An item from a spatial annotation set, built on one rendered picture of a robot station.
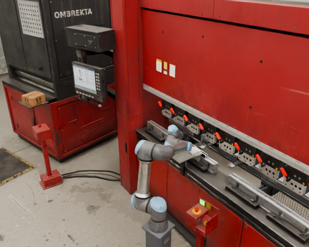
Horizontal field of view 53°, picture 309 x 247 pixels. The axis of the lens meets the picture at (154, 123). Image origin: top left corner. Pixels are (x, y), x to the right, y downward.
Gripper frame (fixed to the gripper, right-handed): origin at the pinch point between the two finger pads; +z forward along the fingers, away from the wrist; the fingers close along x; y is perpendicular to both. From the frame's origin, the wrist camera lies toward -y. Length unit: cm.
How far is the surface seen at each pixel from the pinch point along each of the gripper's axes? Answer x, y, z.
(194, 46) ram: 8, 64, -61
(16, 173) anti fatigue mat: 220, -141, 20
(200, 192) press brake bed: -22.4, -23.6, 22.0
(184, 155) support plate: 0.2, -5.7, 1.5
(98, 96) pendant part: 106, -4, -35
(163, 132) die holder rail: 50, 6, 16
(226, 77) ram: -28, 51, -52
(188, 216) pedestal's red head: -38, -47, -1
